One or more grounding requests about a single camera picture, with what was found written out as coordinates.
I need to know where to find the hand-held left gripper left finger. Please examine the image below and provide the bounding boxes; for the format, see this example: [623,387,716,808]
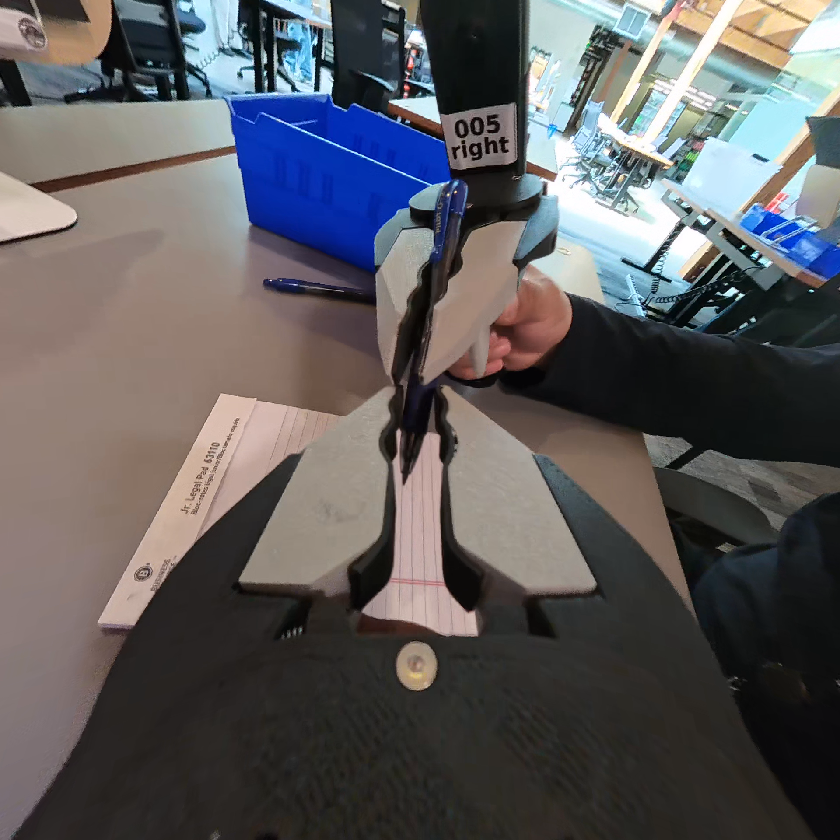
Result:
[239,386,403,611]

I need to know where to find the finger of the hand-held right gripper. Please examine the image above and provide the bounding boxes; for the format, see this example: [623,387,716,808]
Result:
[419,220,527,387]
[375,228,435,383]

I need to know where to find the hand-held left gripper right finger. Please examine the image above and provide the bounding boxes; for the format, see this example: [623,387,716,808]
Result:
[438,386,598,611]

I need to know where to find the blue ballpoint pen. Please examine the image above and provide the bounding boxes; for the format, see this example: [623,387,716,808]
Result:
[397,179,469,485]
[263,277,376,305]

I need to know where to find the white lined legal pad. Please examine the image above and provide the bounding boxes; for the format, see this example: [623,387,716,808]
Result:
[98,393,481,639]

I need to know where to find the person's right forearm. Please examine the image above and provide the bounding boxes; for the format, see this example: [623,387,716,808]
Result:
[507,294,840,468]

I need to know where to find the grey desk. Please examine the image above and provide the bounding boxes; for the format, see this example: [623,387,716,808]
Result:
[0,152,694,840]

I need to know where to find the beige desk with brown edge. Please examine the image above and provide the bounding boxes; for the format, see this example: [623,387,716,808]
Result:
[0,97,238,194]

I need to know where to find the person's right hand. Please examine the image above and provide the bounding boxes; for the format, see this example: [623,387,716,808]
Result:
[489,266,573,374]

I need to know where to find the black chair back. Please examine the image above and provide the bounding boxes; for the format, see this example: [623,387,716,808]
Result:
[330,0,409,116]

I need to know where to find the blue plastic bin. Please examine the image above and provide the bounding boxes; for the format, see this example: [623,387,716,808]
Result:
[225,93,454,274]

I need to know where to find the pale grey chair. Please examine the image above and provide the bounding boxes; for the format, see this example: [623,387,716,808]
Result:
[653,465,777,547]

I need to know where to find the wooden background table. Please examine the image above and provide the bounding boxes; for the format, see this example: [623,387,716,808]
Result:
[659,176,840,290]

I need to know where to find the white box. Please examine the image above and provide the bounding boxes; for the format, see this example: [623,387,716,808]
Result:
[681,135,783,206]

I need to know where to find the person's dark clothed torso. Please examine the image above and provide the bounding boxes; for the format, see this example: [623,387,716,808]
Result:
[656,491,840,840]

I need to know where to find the small blue storage bins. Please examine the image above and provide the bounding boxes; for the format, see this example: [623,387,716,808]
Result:
[742,202,840,278]

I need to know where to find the black office chair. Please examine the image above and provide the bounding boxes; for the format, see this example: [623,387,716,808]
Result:
[64,0,214,104]

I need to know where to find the white monitor base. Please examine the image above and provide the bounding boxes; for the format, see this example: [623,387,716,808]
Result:
[0,171,79,244]

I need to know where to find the black coiled cable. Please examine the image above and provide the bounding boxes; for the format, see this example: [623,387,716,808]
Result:
[645,261,678,311]

